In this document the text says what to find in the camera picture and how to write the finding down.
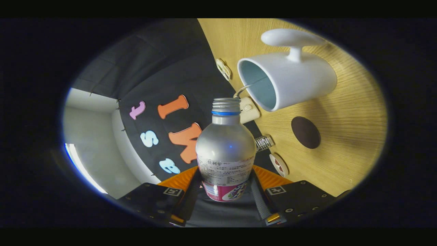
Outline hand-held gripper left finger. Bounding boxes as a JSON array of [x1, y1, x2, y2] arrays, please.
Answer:
[[118, 166, 202, 227]]

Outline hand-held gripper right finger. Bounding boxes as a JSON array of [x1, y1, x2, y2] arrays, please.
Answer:
[[251, 165, 337, 226]]

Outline silver juice bottle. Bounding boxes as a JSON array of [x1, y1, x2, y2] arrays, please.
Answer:
[[195, 98, 256, 202]]

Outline dark brown round coaster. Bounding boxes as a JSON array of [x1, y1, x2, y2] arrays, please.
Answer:
[[291, 116, 321, 149]]

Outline white cup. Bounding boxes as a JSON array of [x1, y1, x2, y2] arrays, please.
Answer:
[[237, 28, 338, 112]]

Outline small plate with red food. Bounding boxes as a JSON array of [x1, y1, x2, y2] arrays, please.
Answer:
[[269, 153, 289, 177]]

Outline white toaster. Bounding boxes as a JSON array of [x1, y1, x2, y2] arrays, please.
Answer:
[[239, 97, 261, 124]]

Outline wooden table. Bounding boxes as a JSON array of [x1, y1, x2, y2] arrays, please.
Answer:
[[197, 18, 389, 197]]

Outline long ceiling light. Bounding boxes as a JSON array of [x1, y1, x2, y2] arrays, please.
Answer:
[[65, 143, 108, 194]]

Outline black backdrop cloth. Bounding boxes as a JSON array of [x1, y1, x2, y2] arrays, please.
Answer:
[[72, 18, 277, 228]]

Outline white divided condiment tray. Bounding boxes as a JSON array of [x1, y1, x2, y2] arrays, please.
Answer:
[[215, 58, 232, 81]]

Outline metal wire basket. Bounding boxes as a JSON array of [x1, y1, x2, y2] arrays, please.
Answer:
[[255, 135, 275, 152]]

